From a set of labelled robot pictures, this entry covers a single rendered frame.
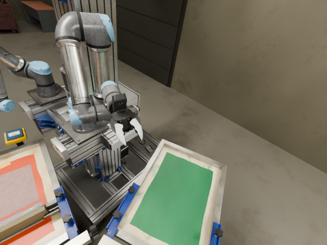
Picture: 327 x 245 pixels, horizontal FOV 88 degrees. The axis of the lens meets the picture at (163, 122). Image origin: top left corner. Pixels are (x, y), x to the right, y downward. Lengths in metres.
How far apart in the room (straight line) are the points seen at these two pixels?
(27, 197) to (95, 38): 1.01
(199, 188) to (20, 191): 1.16
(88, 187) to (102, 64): 1.51
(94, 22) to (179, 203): 1.13
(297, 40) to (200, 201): 2.61
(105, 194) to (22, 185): 0.89
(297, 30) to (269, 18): 0.41
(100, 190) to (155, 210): 1.03
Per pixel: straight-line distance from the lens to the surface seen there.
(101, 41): 0.91
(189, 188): 1.32
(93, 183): 2.17
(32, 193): 1.38
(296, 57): 3.22
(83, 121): 0.81
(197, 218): 1.25
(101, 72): 0.98
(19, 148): 1.60
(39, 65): 1.48
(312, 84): 3.30
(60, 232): 1.23
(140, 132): 0.55
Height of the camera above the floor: 2.08
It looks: 41 degrees down
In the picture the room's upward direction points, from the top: 11 degrees clockwise
